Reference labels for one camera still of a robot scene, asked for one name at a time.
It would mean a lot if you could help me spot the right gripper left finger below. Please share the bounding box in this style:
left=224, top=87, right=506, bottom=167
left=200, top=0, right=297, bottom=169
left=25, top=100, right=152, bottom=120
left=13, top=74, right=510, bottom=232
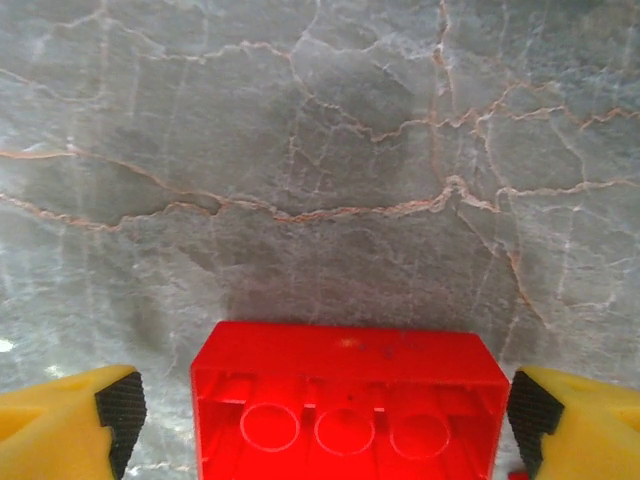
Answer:
left=0, top=364, right=149, bottom=480

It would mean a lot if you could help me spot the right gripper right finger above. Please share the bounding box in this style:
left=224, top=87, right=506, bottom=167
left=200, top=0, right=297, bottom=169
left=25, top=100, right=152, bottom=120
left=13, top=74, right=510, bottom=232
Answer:
left=505, top=364, right=640, bottom=480

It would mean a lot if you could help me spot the long red lego brick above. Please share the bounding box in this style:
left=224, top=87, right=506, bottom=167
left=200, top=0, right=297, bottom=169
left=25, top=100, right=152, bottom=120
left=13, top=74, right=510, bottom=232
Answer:
left=189, top=320, right=512, bottom=480

